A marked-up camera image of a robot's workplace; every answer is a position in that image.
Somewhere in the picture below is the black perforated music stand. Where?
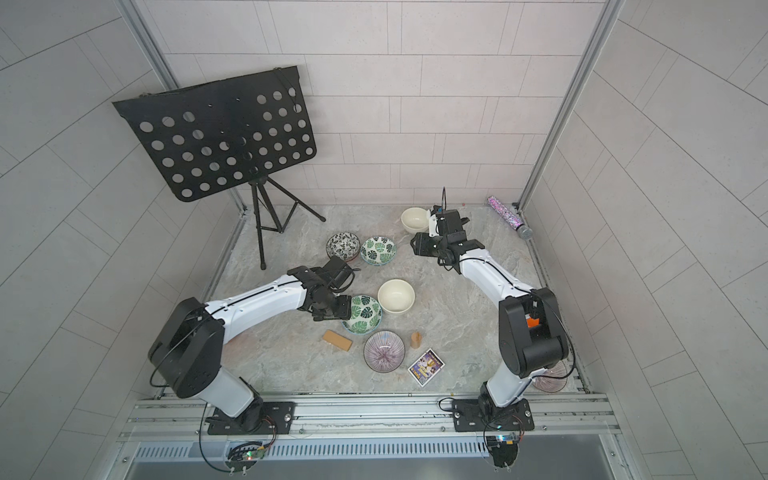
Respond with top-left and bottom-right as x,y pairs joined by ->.
113,66 -> 318,233

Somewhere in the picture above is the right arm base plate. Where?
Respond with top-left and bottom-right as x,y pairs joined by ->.
450,397 -> 535,432

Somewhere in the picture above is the cream bowl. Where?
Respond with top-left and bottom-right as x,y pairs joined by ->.
400,207 -> 430,234
377,279 -> 416,315

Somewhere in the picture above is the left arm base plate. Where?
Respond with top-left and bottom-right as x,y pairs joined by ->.
204,402 -> 297,436

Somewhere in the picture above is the green leaf bowl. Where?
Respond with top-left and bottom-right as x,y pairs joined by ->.
342,295 -> 382,335
360,236 -> 397,266

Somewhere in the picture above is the green circuit board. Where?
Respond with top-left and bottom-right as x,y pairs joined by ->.
483,435 -> 519,469
225,441 -> 268,471

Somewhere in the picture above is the black white patterned bowl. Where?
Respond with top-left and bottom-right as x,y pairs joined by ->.
325,231 -> 361,262

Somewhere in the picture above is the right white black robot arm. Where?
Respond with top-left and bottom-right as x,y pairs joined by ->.
411,205 -> 570,409

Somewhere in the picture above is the left green circuit board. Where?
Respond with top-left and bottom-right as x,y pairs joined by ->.
225,441 -> 268,471

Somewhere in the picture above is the wooden rectangular block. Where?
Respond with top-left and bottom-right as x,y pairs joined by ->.
322,330 -> 353,352

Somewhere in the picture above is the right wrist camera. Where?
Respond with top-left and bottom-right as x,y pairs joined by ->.
427,205 -> 443,237

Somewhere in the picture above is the purple glitter tube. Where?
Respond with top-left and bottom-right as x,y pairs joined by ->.
487,196 -> 533,240

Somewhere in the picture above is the right green circuit board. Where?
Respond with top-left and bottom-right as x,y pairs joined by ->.
483,435 -> 519,469

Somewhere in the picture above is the purple playing card box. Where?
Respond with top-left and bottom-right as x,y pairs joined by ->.
408,349 -> 445,387

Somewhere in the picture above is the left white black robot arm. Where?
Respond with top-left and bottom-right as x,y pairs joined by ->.
148,256 -> 355,432

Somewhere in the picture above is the aluminium mounting rail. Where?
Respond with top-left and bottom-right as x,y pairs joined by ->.
117,393 -> 621,442

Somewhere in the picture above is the small wooden cylinder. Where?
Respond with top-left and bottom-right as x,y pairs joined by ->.
410,331 -> 422,349

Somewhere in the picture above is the purple striped bowl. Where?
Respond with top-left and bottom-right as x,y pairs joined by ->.
532,360 -> 569,393
363,330 -> 405,374

